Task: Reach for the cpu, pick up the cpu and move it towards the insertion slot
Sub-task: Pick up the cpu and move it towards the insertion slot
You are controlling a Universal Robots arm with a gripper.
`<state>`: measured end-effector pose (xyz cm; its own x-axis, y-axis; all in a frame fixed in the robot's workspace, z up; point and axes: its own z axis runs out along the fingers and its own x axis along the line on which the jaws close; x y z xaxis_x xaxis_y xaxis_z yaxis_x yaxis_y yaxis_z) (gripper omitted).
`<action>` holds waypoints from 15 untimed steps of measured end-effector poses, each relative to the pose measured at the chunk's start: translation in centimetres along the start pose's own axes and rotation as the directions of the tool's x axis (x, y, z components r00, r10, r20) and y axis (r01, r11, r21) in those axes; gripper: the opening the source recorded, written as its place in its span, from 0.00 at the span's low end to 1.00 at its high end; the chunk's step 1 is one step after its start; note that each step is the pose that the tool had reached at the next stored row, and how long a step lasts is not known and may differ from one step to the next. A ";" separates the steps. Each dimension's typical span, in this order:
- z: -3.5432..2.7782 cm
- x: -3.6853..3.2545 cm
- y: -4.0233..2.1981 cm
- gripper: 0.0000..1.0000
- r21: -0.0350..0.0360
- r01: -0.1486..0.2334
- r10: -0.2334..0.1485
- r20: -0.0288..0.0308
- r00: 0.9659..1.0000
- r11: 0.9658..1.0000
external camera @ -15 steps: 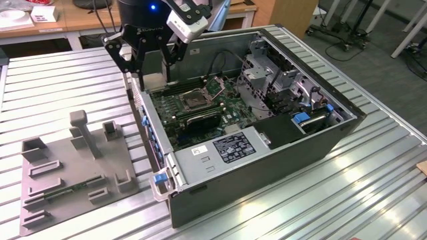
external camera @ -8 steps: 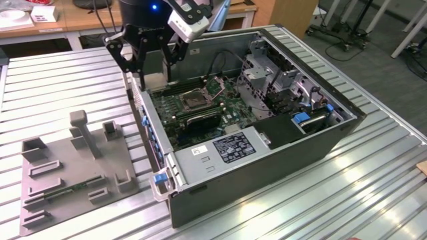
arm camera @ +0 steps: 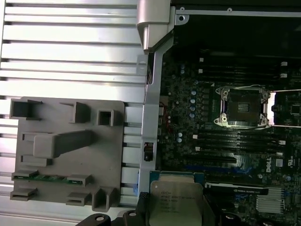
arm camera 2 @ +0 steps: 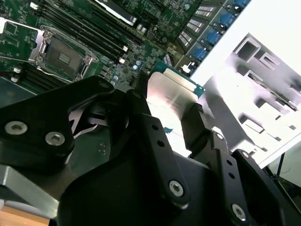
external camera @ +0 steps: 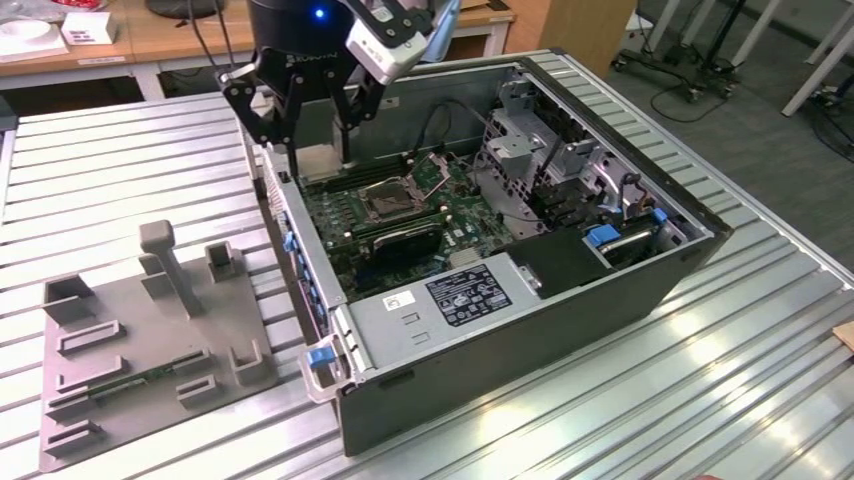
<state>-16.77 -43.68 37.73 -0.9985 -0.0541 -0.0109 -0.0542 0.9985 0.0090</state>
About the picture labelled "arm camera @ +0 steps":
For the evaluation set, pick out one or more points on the black graphics card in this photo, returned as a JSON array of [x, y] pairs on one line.
[[249, 191]]

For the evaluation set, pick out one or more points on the green RAM stick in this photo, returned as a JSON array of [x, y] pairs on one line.
[[47, 178]]

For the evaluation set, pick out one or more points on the black RAM slot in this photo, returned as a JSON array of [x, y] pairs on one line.
[[235, 154], [235, 148], [235, 142], [235, 76], [235, 136], [235, 64], [235, 70]]

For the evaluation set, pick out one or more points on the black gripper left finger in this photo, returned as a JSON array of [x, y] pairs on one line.
[[141, 204]]

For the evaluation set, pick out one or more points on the black expansion slot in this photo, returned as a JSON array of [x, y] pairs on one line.
[[218, 159]]

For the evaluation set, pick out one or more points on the silver CPU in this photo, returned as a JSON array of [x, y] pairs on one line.
[[176, 202]]

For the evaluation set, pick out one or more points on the green motherboard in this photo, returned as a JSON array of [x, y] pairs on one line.
[[183, 94]]

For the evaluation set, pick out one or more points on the silver finned heatsink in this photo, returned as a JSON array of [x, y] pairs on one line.
[[271, 200]]

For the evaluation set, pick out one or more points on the CPU socket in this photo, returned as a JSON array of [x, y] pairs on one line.
[[244, 108]]

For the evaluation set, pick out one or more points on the grey parts rack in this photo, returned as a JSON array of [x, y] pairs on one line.
[[105, 153]]

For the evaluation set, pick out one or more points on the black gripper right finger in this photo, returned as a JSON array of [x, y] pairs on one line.
[[209, 214]]

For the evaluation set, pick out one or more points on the metal locking lever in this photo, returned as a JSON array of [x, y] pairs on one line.
[[247, 85], [249, 127]]

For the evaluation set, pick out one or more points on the open black PC case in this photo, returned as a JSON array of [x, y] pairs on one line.
[[150, 113]]

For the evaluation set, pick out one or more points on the metal socket cover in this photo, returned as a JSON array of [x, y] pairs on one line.
[[272, 108]]

